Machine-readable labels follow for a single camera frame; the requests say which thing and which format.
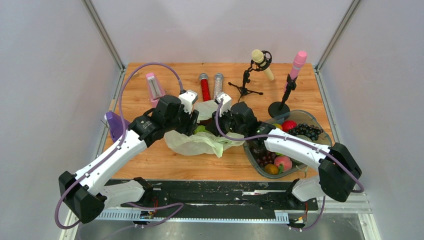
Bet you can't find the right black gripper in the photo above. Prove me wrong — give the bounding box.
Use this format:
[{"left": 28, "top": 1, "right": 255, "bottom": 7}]
[{"left": 205, "top": 107, "right": 247, "bottom": 137}]

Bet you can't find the green fruit from bag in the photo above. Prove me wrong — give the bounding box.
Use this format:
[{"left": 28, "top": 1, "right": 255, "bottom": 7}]
[{"left": 193, "top": 125, "right": 211, "bottom": 134}]

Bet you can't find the dark red fruit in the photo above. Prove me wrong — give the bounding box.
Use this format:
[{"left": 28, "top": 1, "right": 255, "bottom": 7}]
[{"left": 198, "top": 118, "right": 213, "bottom": 126}]

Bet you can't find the pale green plastic bag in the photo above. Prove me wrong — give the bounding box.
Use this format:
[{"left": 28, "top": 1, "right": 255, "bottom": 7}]
[{"left": 164, "top": 100, "right": 245, "bottom": 158}]

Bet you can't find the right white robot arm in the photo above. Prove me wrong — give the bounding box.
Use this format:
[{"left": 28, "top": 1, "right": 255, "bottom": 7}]
[{"left": 212, "top": 98, "right": 365, "bottom": 209}]

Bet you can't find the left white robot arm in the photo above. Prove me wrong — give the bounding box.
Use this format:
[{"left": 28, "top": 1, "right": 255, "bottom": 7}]
[{"left": 58, "top": 90, "right": 199, "bottom": 224}]

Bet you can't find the grey transparent fruit basket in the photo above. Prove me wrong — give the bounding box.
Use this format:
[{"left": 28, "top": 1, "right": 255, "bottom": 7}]
[{"left": 243, "top": 110, "right": 332, "bottom": 179}]

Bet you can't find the orange yellow fruit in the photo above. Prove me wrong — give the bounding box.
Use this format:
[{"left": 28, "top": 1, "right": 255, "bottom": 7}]
[{"left": 264, "top": 163, "right": 280, "bottom": 175}]

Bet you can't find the green red mango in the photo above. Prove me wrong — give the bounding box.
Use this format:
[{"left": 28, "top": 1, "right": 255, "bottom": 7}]
[{"left": 272, "top": 123, "right": 283, "bottom": 130}]

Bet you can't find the black round-base microphone stand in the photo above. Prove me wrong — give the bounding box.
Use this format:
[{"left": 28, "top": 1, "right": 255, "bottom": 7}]
[{"left": 268, "top": 74, "right": 297, "bottom": 118}]

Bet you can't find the pink metronome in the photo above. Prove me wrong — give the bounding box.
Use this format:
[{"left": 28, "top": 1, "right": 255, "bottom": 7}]
[{"left": 145, "top": 72, "right": 166, "bottom": 108}]

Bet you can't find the silver glitter microphone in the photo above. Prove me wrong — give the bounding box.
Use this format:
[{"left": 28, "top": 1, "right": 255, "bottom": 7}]
[{"left": 213, "top": 73, "right": 224, "bottom": 99}]

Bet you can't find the red apple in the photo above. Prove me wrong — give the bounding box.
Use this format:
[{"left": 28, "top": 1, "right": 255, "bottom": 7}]
[{"left": 281, "top": 120, "right": 298, "bottom": 133}]

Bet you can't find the red grape bunch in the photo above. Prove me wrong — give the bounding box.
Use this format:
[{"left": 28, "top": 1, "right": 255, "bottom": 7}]
[{"left": 256, "top": 152, "right": 277, "bottom": 168}]

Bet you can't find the red glitter microphone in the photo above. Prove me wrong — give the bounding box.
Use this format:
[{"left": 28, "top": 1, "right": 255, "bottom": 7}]
[{"left": 198, "top": 73, "right": 211, "bottom": 102}]

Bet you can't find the cream microphone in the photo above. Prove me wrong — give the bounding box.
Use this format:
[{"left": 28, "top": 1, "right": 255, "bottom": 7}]
[{"left": 251, "top": 49, "right": 275, "bottom": 81}]

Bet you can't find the pink peach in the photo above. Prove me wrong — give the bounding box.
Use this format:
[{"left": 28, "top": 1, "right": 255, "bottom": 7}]
[{"left": 274, "top": 156, "right": 293, "bottom": 172}]

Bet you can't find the small wooden block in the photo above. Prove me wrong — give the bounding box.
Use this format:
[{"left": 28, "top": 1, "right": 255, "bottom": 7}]
[{"left": 128, "top": 72, "right": 140, "bottom": 79}]

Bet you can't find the black tripod microphone stand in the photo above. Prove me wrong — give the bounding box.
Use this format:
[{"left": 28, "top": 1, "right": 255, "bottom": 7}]
[{"left": 228, "top": 59, "right": 264, "bottom": 102}]

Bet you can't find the purple metronome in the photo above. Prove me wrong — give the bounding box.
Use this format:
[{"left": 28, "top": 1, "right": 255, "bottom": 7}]
[{"left": 104, "top": 111, "right": 130, "bottom": 142}]

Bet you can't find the black grape bunch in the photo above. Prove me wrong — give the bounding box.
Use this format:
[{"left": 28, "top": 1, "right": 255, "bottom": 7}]
[{"left": 288, "top": 123, "right": 324, "bottom": 142}]

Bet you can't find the pink microphone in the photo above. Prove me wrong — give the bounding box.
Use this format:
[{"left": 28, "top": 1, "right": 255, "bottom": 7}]
[{"left": 284, "top": 50, "right": 308, "bottom": 93}]

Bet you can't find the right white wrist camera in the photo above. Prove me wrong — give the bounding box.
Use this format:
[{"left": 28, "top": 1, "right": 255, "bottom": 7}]
[{"left": 215, "top": 92, "right": 232, "bottom": 117}]

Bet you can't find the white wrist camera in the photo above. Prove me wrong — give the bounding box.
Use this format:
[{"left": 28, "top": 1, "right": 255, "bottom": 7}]
[
  {"left": 178, "top": 90, "right": 198, "bottom": 114},
  {"left": 215, "top": 92, "right": 232, "bottom": 117}
]

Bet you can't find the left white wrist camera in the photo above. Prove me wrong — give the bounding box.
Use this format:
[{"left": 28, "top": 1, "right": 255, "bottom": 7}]
[{"left": 178, "top": 90, "right": 198, "bottom": 114}]

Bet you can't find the wooden strip on rail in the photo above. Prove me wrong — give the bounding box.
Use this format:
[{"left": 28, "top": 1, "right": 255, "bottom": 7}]
[{"left": 108, "top": 99, "right": 116, "bottom": 112}]

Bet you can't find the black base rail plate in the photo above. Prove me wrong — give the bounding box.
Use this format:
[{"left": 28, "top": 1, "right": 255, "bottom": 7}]
[{"left": 114, "top": 178, "right": 354, "bottom": 220}]

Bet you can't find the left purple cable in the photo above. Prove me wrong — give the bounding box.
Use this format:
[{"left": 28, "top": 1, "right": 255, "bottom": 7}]
[{"left": 54, "top": 62, "right": 185, "bottom": 240}]

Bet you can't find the purple cable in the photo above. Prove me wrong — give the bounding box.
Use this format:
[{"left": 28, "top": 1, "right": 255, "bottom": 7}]
[
  {"left": 214, "top": 99, "right": 365, "bottom": 232},
  {"left": 54, "top": 62, "right": 185, "bottom": 240}
]

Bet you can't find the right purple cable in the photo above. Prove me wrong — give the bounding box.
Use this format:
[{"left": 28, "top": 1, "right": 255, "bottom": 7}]
[{"left": 214, "top": 99, "right": 365, "bottom": 232}]

